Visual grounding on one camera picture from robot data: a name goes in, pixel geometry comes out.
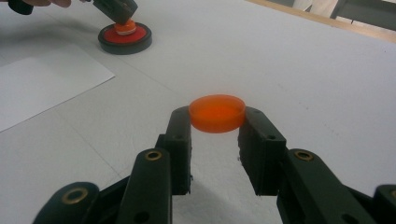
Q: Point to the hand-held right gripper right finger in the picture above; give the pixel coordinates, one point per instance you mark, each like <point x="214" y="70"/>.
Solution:
<point x="261" y="155"/>

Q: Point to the small orange stamp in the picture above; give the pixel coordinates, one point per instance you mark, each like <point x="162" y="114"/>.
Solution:
<point x="125" y="28"/>

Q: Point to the white paper sheet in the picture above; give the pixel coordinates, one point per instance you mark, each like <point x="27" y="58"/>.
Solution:
<point x="40" y="87"/>

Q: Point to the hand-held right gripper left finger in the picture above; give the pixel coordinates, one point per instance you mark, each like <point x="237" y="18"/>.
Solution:
<point x="180" y="155"/>

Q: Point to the wooden table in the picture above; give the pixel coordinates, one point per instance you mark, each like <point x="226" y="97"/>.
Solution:
<point x="342" y="26"/>

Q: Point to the round orange stamp cap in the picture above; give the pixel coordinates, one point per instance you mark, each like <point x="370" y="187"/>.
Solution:
<point x="217" y="113"/>

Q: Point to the round red ink pad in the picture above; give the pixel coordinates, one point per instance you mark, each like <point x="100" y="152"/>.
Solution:
<point x="124" y="42"/>

